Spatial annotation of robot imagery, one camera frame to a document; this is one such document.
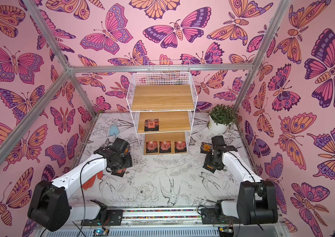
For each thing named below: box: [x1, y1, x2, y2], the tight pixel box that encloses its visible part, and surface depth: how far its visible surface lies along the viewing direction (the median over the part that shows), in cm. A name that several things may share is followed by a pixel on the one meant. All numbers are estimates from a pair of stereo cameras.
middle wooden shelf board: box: [137, 111, 191, 134], surface depth 83 cm
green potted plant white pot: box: [207, 104, 237, 135], surface depth 96 cm
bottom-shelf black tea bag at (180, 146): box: [174, 141, 187, 154], surface depth 100 cm
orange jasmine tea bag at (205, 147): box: [200, 142, 213, 154], surface depth 102 cm
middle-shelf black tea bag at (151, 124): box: [144, 118, 160, 132], surface depth 83 cm
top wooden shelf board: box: [131, 84, 195, 111], surface depth 71 cm
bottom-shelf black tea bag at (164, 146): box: [159, 140, 171, 154], surface depth 101 cm
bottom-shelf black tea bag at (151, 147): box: [145, 141, 159, 154], surface depth 101 cm
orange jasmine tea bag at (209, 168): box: [202, 163, 217, 174], surface depth 92 cm
